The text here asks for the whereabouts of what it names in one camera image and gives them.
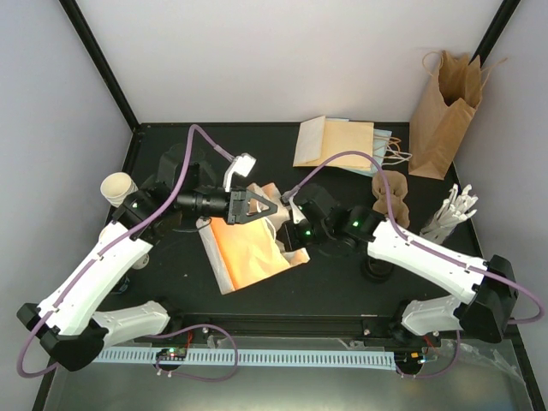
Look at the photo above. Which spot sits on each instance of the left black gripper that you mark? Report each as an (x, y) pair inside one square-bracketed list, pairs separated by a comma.
[(239, 204)]

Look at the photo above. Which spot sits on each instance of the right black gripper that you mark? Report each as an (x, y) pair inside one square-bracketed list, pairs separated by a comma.
[(291, 241)]

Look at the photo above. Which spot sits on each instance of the orange paper bag white handles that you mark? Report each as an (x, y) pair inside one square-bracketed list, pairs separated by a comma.
[(241, 255)]

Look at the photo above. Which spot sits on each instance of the brown pulp cup carrier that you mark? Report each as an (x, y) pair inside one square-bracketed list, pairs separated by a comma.
[(398, 190)]

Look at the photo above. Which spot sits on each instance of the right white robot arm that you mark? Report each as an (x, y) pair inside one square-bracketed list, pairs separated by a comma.
[(480, 298)]

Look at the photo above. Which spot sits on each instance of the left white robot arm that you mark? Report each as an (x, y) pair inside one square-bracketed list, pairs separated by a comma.
[(68, 323)]

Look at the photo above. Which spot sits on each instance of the tan flat paper bag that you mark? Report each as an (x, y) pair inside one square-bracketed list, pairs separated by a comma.
[(322, 137)]

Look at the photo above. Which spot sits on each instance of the right black lid stack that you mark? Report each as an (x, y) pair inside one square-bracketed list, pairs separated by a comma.
[(376, 270)]

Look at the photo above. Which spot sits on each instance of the light blue flat paper bag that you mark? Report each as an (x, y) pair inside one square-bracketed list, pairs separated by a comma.
[(345, 135)]

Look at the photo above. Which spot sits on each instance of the near white paper cup stack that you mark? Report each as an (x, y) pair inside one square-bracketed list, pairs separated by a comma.
[(142, 262)]

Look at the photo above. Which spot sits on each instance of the white paper cup stack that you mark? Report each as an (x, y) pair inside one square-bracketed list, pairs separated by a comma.
[(142, 262), (117, 187)]

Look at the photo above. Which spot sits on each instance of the far white paper cup stack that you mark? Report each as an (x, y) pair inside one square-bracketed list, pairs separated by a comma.
[(117, 187)]

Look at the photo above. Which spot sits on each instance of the white stirrer bundle in cup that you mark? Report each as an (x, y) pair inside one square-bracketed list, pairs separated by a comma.
[(456, 209)]

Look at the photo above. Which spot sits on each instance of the standing brown paper bag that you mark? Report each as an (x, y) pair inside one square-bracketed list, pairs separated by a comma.
[(446, 109)]

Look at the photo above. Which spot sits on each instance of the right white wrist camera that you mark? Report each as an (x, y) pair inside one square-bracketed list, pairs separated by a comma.
[(293, 209)]

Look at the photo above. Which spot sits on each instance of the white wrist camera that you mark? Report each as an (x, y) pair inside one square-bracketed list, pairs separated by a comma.
[(241, 165), (293, 209)]

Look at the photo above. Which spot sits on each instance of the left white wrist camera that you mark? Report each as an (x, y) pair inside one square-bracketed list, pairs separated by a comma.
[(241, 165)]

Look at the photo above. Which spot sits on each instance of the light blue cable duct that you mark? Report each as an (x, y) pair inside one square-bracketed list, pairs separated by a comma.
[(376, 360)]

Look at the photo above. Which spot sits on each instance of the left black frame post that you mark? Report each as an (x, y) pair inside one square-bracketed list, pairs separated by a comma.
[(72, 10)]

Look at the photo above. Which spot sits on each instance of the black frame post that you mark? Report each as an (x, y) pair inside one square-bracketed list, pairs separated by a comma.
[(72, 10), (495, 29)]

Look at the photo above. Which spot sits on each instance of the right black frame post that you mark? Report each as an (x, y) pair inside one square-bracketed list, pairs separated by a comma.
[(495, 29)]

